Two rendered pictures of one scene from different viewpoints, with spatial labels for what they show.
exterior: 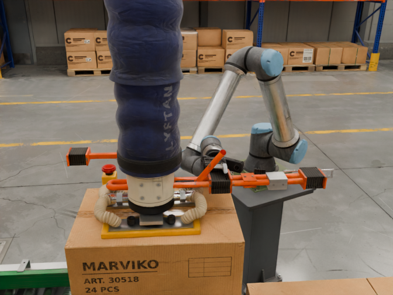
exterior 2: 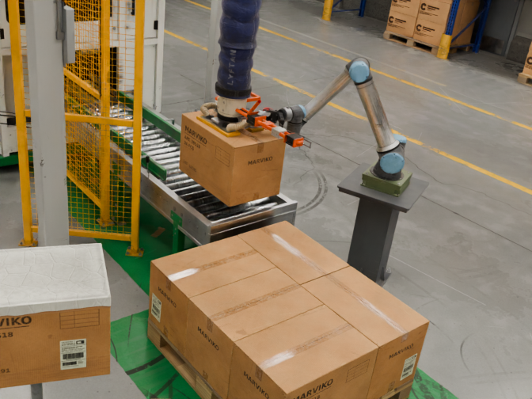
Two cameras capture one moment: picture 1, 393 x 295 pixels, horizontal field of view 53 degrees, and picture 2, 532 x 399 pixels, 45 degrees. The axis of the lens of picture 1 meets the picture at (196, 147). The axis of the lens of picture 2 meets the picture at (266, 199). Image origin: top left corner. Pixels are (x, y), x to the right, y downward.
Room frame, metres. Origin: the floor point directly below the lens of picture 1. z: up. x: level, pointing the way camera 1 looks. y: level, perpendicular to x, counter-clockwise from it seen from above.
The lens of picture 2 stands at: (-0.85, -3.11, 2.59)
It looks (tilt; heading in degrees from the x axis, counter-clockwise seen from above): 27 degrees down; 53
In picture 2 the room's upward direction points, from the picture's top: 7 degrees clockwise
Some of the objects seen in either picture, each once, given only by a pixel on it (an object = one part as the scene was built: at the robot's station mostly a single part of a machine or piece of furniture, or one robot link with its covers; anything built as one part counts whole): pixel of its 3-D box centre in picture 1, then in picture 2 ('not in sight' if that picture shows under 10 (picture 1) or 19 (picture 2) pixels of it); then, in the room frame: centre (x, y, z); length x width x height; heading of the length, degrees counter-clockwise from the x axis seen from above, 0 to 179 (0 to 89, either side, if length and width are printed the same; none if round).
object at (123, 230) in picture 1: (151, 222); (218, 123); (1.17, 0.16, 1.10); 0.34 x 0.10 x 0.05; 96
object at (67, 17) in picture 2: not in sight; (63, 32); (0.32, 0.49, 1.62); 0.20 x 0.05 x 0.30; 95
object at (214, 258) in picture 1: (158, 254); (230, 153); (1.28, 0.15, 0.88); 0.60 x 0.40 x 0.40; 94
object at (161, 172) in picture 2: not in sight; (107, 134); (0.90, 1.32, 0.60); 1.60 x 0.10 x 0.09; 95
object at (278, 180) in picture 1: (275, 180); (279, 132); (1.31, -0.30, 1.20); 0.07 x 0.07 x 0.04; 6
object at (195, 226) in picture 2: not in sight; (122, 165); (0.87, 0.96, 0.50); 2.31 x 0.05 x 0.19; 95
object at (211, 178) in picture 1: (219, 181); (256, 119); (1.29, -0.08, 1.21); 0.10 x 0.08 x 0.06; 6
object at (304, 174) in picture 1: (312, 178); (294, 140); (1.31, -0.43, 1.21); 0.08 x 0.07 x 0.05; 96
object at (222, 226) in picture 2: not in sight; (254, 216); (1.29, -0.18, 0.58); 0.70 x 0.03 x 0.06; 5
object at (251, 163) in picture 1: (260, 159); (388, 166); (2.18, -0.39, 0.88); 0.19 x 0.19 x 0.10
